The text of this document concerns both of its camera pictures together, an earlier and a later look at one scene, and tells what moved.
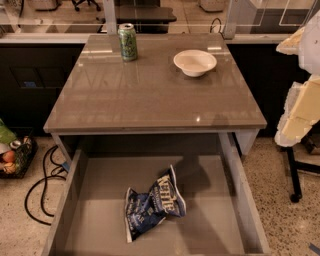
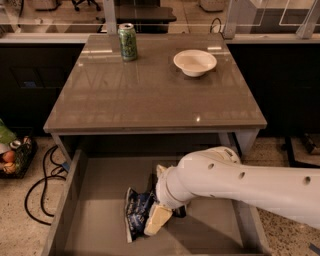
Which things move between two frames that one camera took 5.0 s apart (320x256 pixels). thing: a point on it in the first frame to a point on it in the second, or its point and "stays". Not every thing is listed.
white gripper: x=310 y=50 to x=162 y=190
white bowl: x=194 y=63 stays
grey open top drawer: x=221 y=218 stays
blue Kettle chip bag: x=145 y=210 stays
